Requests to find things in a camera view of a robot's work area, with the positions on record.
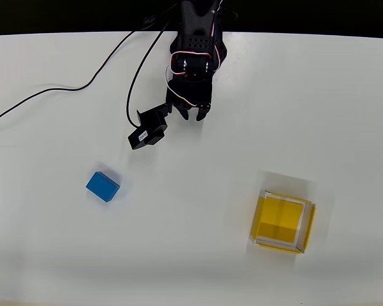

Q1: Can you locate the blue cube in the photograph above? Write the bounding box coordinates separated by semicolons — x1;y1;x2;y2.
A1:
85;171;121;203

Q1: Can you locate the yellow open box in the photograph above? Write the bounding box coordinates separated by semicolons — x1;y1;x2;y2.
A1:
250;189;317;255

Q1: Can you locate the long black cable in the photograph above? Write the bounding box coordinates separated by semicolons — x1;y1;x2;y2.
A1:
0;15;157;129

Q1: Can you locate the black camera cable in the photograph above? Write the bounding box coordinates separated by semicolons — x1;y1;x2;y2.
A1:
126;18;173;128

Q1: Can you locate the black gripper-mounted camera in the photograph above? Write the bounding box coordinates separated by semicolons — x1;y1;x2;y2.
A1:
127;103;174;151

